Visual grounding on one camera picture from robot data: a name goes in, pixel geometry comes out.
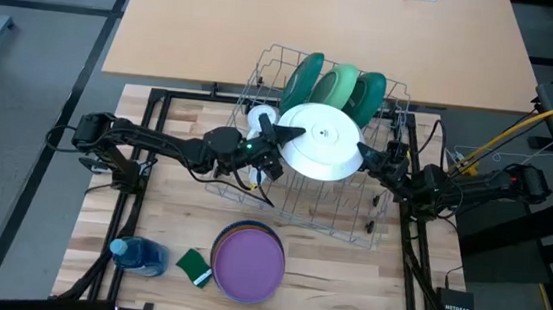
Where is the black computer case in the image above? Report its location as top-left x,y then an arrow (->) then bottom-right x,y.
447,194 -> 553,290

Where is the white plate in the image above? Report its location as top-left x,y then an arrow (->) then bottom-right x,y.
271,99 -> 370,186

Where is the white cable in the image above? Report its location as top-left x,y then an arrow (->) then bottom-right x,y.
443,132 -> 553,180

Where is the green sponge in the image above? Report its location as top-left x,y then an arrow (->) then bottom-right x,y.
173,247 -> 219,290

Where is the purple plate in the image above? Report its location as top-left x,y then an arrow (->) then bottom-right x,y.
208,225 -> 290,307

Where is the white mug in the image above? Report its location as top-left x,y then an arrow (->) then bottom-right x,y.
244,102 -> 282,144

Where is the black aluminium rig frame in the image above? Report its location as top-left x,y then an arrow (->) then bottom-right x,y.
49,79 -> 500,310

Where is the beige wooden desk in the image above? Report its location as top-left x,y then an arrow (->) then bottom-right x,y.
101,0 -> 546,116

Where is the grey wire dish rack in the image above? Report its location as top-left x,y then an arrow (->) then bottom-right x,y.
200,37 -> 416,253

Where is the light green plate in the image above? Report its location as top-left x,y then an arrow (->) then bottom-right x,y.
309,60 -> 362,113

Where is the blue dish soap bottle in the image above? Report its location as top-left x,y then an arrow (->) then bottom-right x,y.
106,234 -> 172,280

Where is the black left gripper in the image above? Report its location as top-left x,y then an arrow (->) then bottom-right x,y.
233,111 -> 308,184

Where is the black cable with yellow tag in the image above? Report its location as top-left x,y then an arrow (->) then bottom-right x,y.
184,159 -> 279,210

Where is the black plate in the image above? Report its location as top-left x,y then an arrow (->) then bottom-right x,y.
208,216 -> 290,277

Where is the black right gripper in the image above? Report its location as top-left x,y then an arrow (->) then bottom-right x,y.
352,137 -> 417,188

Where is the dark green plate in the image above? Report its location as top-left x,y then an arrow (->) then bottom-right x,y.
278,48 -> 327,120
341,69 -> 389,131

